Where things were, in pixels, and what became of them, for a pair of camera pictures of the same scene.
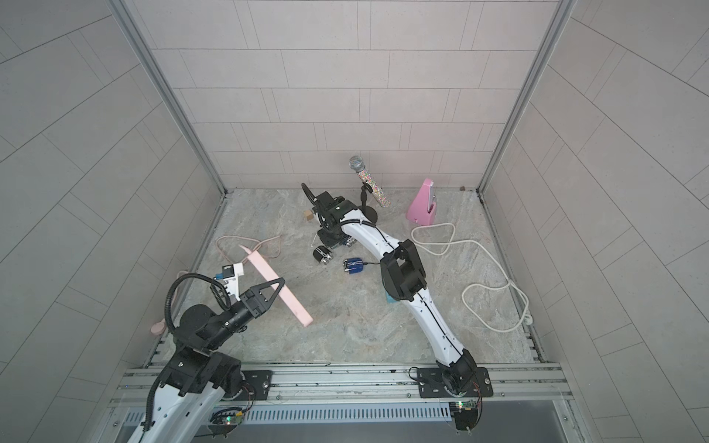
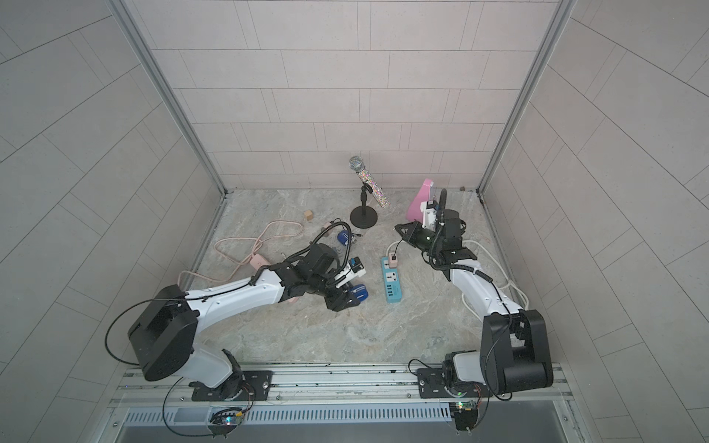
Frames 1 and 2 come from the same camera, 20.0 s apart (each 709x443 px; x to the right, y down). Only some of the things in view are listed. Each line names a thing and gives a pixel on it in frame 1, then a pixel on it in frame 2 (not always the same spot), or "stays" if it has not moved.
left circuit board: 224,421 stays
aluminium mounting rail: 519,385 stays
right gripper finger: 343,240 -> 409,231
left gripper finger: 260,296 -> 350,300
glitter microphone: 357,164 stays
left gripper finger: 263,296 -> 335,301
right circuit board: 465,413 stays
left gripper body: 241,317 -> 323,283
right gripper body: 333,227 -> 433,240
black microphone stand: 367,210 stays
